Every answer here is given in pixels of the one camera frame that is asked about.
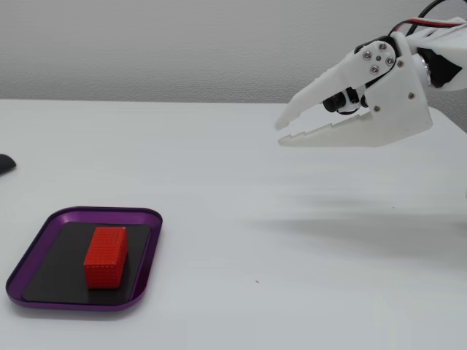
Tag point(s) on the red textured cube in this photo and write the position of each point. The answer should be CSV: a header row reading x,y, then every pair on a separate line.
x,y
104,257

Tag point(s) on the dark rounded object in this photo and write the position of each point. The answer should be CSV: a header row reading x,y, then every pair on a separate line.
x,y
5,164

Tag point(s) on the black tray mat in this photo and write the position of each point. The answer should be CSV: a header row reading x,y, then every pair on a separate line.
x,y
58,270

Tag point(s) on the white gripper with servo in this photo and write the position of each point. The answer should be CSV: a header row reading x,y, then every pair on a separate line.
x,y
399,106

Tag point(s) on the purple metal tray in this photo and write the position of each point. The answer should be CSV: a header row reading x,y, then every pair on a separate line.
x,y
146,233

